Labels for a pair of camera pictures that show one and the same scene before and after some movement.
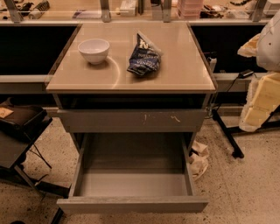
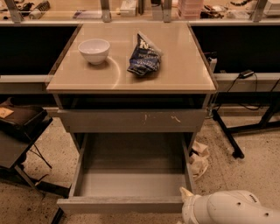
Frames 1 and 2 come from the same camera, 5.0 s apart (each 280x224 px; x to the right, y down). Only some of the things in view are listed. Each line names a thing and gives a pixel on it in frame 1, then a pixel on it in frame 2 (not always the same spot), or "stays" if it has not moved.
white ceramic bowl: x=94 y=50 stays
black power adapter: x=245 y=73 stays
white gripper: x=269 y=46 to x=190 y=207
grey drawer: x=133 y=173 stays
